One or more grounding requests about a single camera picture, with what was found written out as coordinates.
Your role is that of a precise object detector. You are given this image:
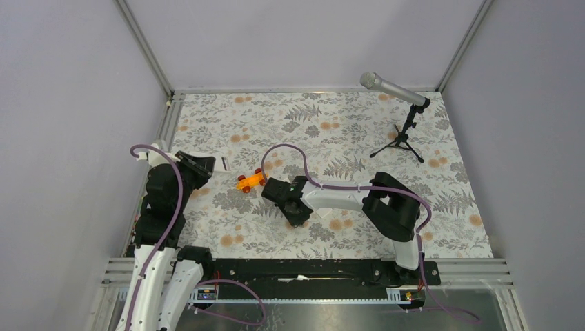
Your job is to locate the white battery cover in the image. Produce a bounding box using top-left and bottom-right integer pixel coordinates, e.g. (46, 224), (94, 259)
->
(315, 208), (333, 218)

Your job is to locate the white remote control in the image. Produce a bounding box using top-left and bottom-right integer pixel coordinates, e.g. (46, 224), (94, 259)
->
(188, 151), (232, 173)

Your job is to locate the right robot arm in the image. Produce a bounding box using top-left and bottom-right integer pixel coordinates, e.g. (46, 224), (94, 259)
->
(261, 172), (423, 284)

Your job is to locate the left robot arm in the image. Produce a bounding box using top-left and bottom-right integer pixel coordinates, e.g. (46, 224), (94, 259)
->
(116, 144), (216, 330)

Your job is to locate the orange toy car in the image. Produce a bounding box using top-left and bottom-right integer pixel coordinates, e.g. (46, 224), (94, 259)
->
(236, 168), (267, 193)

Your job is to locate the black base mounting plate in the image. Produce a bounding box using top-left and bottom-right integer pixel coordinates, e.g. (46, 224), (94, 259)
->
(203, 259), (442, 301)

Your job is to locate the floral patterned table mat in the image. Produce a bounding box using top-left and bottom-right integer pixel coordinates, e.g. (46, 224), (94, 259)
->
(171, 92), (493, 259)

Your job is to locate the black microphone tripod stand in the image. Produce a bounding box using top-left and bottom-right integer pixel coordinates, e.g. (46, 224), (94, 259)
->
(369, 104), (426, 163)

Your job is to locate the silver microphone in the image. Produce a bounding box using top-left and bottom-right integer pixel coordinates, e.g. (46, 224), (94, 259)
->
(360, 72), (430, 108)

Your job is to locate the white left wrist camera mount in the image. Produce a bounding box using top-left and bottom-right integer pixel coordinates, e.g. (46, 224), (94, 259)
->
(135, 139), (179, 168)

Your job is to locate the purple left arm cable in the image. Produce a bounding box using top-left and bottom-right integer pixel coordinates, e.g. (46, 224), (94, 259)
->
(124, 144), (185, 331)

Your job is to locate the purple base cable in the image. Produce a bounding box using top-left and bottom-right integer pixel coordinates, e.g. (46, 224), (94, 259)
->
(187, 279), (268, 328)

